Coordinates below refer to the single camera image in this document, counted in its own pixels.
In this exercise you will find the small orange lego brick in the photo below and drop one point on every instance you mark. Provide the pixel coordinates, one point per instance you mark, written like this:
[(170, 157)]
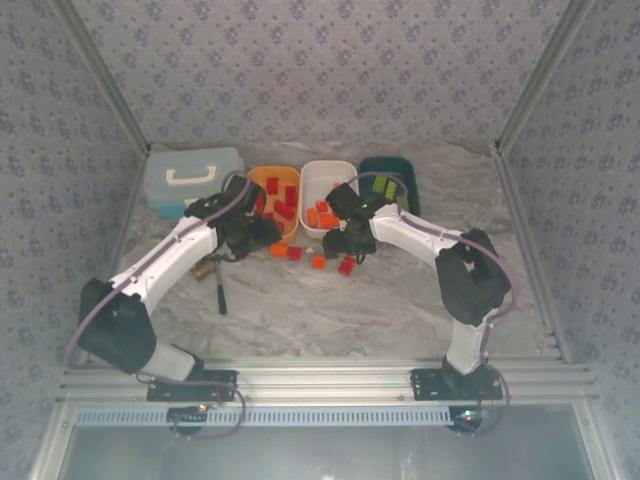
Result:
[(318, 261)]

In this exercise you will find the long orange lego brick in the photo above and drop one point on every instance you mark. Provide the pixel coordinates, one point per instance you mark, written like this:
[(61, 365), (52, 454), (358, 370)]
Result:
[(312, 216)]

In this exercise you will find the long green lego brick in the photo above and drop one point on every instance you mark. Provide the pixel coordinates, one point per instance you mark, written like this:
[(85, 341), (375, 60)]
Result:
[(380, 184)]

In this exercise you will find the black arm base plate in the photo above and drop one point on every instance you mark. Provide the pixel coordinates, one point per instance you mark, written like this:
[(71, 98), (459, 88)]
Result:
[(425, 385), (220, 387)]

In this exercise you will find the long red lego brick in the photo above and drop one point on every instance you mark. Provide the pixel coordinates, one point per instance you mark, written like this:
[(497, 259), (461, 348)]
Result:
[(291, 195)]

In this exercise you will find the brass cylindrical fitting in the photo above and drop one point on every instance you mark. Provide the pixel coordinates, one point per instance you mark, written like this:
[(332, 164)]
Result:
[(202, 273)]

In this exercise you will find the teal plastic container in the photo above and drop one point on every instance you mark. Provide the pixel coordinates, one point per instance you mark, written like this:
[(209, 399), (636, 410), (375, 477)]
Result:
[(400, 167)]

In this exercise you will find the wide aluminium base rail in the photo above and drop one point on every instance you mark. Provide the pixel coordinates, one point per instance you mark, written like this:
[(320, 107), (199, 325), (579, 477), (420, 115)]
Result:
[(325, 380)]

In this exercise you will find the white plastic container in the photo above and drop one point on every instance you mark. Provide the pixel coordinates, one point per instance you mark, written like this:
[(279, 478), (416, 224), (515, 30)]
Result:
[(320, 180)]

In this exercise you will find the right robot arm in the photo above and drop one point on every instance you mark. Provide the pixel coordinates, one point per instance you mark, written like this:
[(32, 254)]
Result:
[(410, 235)]

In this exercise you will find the orange lego plate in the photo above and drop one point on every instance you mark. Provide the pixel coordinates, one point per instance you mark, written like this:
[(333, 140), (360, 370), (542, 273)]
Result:
[(327, 220)]

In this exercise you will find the slanted aluminium frame post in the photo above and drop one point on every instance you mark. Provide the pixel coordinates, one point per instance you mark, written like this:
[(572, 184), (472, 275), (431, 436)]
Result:
[(541, 75), (102, 75)]

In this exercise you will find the black pen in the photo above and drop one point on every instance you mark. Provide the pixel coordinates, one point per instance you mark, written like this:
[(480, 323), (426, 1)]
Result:
[(221, 300)]

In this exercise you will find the small circuit board with LED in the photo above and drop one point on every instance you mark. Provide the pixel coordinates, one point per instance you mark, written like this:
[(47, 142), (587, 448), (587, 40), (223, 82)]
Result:
[(470, 414), (192, 411)]

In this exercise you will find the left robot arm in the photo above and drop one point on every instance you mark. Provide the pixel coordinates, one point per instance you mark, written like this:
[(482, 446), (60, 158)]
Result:
[(165, 255)]

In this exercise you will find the orange plastic container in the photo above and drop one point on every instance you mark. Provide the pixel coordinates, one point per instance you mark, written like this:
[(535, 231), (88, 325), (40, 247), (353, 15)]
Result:
[(293, 233)]

